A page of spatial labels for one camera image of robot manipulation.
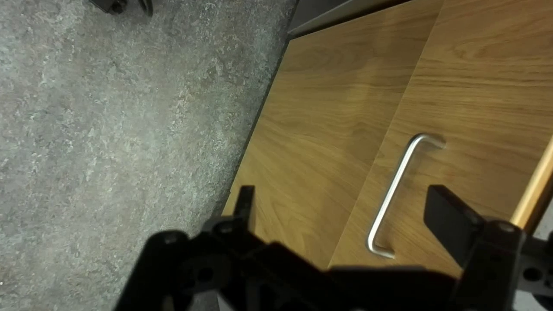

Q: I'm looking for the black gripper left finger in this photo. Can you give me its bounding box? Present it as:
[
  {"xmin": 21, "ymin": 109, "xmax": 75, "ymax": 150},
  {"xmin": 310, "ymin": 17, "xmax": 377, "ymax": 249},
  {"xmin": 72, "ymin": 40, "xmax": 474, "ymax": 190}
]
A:
[{"xmin": 115, "ymin": 185, "xmax": 326, "ymax": 311}]

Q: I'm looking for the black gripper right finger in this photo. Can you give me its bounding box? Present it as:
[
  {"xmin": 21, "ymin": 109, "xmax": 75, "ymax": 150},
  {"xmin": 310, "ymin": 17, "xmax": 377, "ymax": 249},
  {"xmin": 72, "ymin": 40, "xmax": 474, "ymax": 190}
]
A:
[{"xmin": 424, "ymin": 185, "xmax": 553, "ymax": 311}]

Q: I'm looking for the silver drawer handle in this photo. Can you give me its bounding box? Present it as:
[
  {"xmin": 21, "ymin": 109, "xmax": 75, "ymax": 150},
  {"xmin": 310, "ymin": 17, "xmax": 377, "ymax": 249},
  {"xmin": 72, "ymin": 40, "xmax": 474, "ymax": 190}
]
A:
[{"xmin": 365, "ymin": 131, "xmax": 448, "ymax": 261}]

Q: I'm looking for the white drawer with wooden front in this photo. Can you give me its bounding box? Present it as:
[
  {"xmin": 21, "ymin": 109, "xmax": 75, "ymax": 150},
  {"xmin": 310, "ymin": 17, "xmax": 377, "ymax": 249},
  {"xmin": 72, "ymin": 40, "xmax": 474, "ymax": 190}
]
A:
[{"xmin": 327, "ymin": 0, "xmax": 553, "ymax": 273}]

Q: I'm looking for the wooden lower cabinet panel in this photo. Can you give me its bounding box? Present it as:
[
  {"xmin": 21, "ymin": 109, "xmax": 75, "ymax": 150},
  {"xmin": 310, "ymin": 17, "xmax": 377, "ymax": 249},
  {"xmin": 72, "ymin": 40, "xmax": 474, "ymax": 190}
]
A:
[{"xmin": 222, "ymin": 0, "xmax": 447, "ymax": 273}]

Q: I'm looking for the black caster wheel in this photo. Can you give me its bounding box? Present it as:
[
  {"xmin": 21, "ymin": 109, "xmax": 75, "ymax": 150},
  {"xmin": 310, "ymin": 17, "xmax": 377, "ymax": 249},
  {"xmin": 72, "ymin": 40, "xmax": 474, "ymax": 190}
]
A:
[{"xmin": 87, "ymin": 0, "xmax": 156, "ymax": 19}]

